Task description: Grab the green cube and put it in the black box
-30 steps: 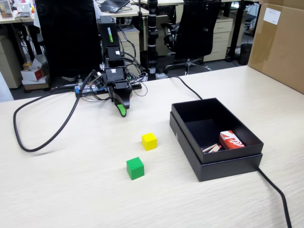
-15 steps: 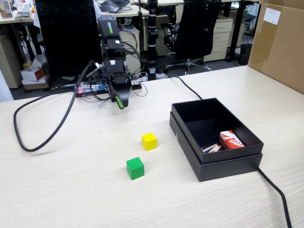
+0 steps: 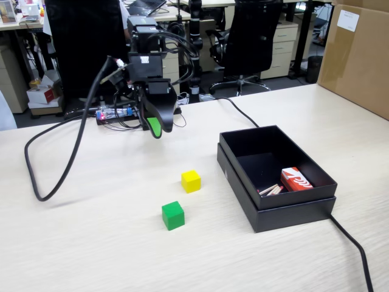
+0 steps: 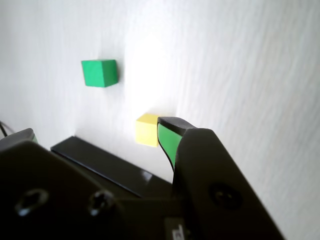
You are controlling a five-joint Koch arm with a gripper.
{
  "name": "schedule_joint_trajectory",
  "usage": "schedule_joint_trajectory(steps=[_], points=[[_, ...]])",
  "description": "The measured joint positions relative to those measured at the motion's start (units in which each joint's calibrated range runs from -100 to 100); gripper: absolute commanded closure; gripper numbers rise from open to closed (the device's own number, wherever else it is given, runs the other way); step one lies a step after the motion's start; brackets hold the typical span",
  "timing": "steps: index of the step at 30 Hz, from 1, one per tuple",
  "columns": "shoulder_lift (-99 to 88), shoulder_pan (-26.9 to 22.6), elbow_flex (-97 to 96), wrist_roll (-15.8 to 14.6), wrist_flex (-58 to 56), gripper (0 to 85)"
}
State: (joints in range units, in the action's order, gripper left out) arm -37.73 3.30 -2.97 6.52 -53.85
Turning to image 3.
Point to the beige drawer cabinet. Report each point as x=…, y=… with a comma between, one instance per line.
x=12, y=82
x=170, y=70

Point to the white shipping label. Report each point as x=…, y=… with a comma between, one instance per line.
x=349, y=19

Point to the open black laptop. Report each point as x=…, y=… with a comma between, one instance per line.
x=146, y=6

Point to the black mesh trash bin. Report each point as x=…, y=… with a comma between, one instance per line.
x=314, y=70

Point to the green wooden cube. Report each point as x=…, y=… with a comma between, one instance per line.
x=173, y=217

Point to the yellow wooden cube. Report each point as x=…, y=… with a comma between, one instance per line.
x=191, y=182

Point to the black open box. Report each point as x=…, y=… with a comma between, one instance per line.
x=291, y=217

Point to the white desktop device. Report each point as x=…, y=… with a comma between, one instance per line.
x=30, y=10

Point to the controller circuit board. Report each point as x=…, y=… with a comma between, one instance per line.
x=114, y=113

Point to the wooden match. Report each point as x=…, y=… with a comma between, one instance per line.
x=276, y=191
x=267, y=189
x=271, y=190

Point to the desk with black legs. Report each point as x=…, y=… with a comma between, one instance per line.
x=304, y=36

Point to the standing photo frame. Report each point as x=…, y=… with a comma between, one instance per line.
x=7, y=12

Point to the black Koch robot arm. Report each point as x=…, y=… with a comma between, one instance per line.
x=144, y=30

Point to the red and white carton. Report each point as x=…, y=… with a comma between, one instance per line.
x=45, y=95

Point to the black high-back office chair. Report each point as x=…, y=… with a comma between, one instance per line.
x=85, y=45

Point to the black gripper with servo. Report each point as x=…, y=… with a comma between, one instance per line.
x=158, y=86

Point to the black jointed pole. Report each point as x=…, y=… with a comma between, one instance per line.
x=194, y=24

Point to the black mesh office chair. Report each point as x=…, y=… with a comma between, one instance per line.
x=252, y=36

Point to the beige office desk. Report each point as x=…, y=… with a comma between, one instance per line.
x=12, y=25
x=173, y=16

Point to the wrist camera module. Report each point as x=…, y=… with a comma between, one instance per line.
x=117, y=77

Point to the white drawer cabinet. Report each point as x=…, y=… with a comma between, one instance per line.
x=282, y=45

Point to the yellow toy duck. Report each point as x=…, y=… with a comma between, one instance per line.
x=42, y=12

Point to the open white carton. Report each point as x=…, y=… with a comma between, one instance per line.
x=50, y=80

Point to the person in white shirt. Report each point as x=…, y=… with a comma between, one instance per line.
x=124, y=18

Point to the black cardboard box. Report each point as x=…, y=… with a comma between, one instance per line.
x=304, y=158

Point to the large brown cardboard box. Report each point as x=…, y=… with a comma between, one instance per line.
x=358, y=61

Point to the small yellow item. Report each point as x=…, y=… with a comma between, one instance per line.
x=35, y=83

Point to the red and white matchbox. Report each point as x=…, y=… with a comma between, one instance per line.
x=296, y=181

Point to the flat brown cardboard box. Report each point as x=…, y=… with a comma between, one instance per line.
x=45, y=110

